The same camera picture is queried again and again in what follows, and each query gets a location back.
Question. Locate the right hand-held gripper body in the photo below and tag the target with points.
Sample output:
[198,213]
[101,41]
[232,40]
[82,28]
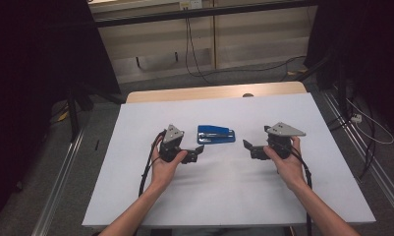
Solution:
[281,137]

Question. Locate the person's right hand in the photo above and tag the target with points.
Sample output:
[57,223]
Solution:
[288,167]

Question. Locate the dark round table grommet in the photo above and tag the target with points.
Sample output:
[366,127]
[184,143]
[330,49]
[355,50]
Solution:
[248,95]

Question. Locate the aluminium floor rail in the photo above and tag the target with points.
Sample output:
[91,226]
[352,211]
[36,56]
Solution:
[368,154]
[55,187]

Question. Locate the black stand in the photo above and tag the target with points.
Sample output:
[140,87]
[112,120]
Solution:
[74,111]

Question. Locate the person's left hand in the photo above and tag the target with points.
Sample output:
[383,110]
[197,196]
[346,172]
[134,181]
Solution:
[165,170]

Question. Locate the white power strip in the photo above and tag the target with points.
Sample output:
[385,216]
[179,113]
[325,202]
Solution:
[356,118]

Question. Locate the black horizontal bar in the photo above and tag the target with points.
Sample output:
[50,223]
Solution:
[201,13]

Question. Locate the black curtain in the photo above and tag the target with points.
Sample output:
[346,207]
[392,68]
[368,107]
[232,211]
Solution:
[27,82]
[365,49]

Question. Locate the white wall socket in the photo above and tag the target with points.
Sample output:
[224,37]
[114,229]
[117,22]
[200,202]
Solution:
[191,4]

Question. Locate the dark stand legs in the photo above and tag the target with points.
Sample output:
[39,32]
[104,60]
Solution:
[319,72]

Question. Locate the blue stapler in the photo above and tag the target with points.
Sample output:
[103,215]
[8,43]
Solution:
[215,135]

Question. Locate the white table cover sheet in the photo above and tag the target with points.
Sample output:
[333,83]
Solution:
[217,196]

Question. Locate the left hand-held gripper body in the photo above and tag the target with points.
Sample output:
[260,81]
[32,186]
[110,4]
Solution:
[171,141]

